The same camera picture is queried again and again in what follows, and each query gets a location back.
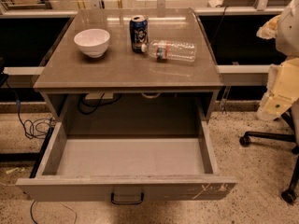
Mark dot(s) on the white ceramic bowl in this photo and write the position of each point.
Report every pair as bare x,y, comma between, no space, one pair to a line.
92,42

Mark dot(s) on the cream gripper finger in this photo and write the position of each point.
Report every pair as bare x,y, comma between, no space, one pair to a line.
269,29
282,90

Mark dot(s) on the dark blue soda can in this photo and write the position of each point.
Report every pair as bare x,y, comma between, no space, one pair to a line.
138,28

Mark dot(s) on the open grey top drawer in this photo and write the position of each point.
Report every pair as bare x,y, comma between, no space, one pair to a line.
160,147

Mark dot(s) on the grey cabinet with glossy top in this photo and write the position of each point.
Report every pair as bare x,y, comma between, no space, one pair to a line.
122,70

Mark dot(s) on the clear plastic water bottle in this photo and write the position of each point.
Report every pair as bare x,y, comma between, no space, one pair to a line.
164,50

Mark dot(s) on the black drawer handle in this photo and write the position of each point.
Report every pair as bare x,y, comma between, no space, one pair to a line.
135,199

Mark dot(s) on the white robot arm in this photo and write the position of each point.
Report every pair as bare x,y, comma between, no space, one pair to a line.
287,39

